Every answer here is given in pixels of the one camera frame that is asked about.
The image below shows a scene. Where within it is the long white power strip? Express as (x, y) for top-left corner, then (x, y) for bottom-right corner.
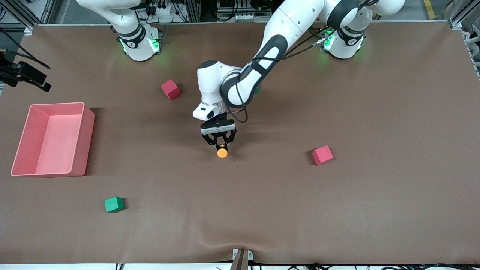
(217, 13), (273, 22)

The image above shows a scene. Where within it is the white power strip with plugs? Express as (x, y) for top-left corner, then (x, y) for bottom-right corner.
(148, 3), (179, 16)

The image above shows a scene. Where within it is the pink foam cube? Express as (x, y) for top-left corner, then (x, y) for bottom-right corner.
(160, 79), (181, 100)
(312, 145), (334, 166)

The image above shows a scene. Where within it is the pink plastic bin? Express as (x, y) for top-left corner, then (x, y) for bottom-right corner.
(10, 102), (96, 177)

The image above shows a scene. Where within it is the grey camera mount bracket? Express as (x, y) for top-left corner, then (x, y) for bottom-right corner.
(232, 249), (254, 270)

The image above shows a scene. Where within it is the brown table cover sheet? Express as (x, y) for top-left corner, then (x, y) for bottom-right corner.
(0, 22), (480, 265)

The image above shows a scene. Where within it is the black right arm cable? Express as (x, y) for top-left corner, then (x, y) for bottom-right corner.
(0, 26), (51, 70)

